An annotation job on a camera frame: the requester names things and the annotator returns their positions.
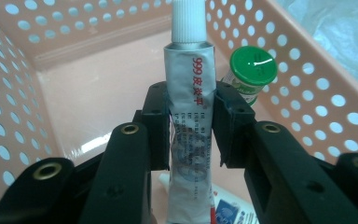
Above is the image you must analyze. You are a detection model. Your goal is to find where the green-capped small bottle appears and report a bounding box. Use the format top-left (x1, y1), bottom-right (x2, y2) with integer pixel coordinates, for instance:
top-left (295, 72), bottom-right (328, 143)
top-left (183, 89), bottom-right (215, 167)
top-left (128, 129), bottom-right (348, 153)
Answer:
top-left (222, 46), bottom-right (279, 106)

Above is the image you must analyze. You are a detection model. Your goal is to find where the white ointment tube blue print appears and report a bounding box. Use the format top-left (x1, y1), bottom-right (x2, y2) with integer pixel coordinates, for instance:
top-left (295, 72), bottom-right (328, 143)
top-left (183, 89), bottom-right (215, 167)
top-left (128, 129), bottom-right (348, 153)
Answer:
top-left (158, 172), bottom-right (260, 224)

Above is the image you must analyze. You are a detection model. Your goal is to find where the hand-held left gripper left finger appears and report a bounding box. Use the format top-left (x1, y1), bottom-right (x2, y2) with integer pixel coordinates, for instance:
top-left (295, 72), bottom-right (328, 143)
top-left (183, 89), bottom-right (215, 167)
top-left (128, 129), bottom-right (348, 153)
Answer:
top-left (80, 81), bottom-right (171, 224)

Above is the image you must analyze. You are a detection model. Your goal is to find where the clear plastic bag smiley print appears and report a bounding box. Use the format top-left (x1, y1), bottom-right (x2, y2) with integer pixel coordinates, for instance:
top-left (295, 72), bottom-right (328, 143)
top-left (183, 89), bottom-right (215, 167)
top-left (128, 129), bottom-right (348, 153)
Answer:
top-left (276, 0), bottom-right (358, 98)

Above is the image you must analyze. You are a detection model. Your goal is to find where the pink perforated plastic basket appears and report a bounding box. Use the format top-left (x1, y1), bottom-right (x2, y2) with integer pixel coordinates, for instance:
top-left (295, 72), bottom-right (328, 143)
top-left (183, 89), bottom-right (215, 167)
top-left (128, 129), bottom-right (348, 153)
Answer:
top-left (0, 0), bottom-right (358, 224)

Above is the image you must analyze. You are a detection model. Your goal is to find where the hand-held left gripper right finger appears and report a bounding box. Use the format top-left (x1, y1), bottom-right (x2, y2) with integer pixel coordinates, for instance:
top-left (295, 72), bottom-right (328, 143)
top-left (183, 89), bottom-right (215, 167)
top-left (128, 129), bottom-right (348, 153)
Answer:
top-left (213, 80), bottom-right (358, 224)

